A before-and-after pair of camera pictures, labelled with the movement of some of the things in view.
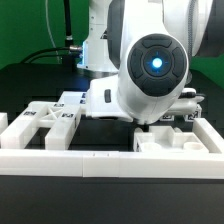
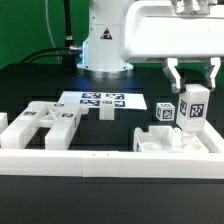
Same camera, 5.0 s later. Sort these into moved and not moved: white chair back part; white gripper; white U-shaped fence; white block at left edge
Moved: white gripper
Not moved: white chair back part; white U-shaped fence; white block at left edge
